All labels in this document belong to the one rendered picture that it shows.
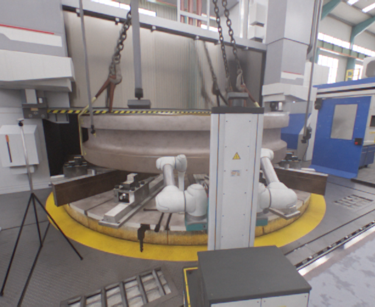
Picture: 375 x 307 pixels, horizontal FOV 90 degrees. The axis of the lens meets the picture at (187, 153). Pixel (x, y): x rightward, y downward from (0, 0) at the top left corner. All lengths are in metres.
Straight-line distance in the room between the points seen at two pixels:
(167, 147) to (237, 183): 1.81
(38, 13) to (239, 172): 3.86
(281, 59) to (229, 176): 5.61
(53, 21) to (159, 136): 2.50
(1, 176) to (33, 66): 3.07
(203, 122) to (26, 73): 2.58
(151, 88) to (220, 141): 4.63
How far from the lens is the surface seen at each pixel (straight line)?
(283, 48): 6.76
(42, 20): 4.24
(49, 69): 3.62
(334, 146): 7.21
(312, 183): 4.23
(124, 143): 3.32
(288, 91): 6.19
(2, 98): 4.70
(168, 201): 1.41
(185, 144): 2.93
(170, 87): 5.91
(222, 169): 1.28
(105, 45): 5.71
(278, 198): 1.63
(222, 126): 1.23
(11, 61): 3.70
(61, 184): 3.63
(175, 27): 6.26
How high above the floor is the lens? 1.72
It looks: 11 degrees down
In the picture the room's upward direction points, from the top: straight up
